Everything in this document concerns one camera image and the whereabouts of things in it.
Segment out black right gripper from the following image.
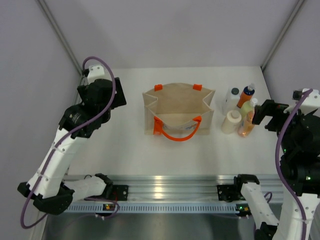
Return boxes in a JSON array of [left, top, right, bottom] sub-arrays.
[[251, 99, 309, 154]]

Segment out green pump lotion bottle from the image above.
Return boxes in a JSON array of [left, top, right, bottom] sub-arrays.
[[240, 97, 258, 120]]

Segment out amber bottle pink cap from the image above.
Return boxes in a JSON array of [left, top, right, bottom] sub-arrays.
[[238, 111, 255, 137]]

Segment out orange bottle blue spray top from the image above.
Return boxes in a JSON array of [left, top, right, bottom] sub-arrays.
[[236, 83, 256, 108]]

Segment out cream cylindrical bottle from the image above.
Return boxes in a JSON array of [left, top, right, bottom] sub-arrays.
[[221, 110, 242, 135]]

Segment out white square bottle black cap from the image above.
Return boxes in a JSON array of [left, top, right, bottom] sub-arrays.
[[221, 87, 240, 116]]

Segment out beige canvas bag orange handles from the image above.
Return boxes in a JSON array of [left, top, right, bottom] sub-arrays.
[[142, 83, 216, 142]]

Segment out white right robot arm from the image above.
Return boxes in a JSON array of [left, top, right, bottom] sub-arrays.
[[232, 100, 320, 240]]

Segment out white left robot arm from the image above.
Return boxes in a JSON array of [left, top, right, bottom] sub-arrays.
[[17, 77, 127, 215]]

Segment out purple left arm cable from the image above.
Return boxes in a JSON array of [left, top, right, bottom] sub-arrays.
[[20, 56, 121, 230]]

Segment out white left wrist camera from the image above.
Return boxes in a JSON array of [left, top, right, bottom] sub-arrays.
[[82, 64, 105, 84]]

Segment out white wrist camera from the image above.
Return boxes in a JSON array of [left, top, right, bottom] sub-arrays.
[[82, 64, 105, 84], [292, 88, 320, 115]]

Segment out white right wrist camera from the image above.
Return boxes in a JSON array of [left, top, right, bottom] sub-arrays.
[[292, 88, 320, 115]]

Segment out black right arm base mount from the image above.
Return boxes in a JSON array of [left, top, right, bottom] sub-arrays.
[[216, 184, 245, 203]]

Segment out right aluminium frame post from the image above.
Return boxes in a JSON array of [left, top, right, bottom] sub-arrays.
[[260, 0, 307, 73]]

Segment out aluminium frame post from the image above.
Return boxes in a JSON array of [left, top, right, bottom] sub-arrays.
[[260, 0, 307, 73], [35, 0, 82, 76]]

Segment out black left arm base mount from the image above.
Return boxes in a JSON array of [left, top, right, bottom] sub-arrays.
[[108, 185, 129, 202]]

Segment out aluminium rail base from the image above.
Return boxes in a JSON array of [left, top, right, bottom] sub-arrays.
[[62, 174, 286, 204]]

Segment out left aluminium frame post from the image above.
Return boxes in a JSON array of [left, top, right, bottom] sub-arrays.
[[35, 0, 82, 76]]

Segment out slotted grey cable duct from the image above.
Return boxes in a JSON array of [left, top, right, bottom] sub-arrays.
[[65, 202, 250, 214]]

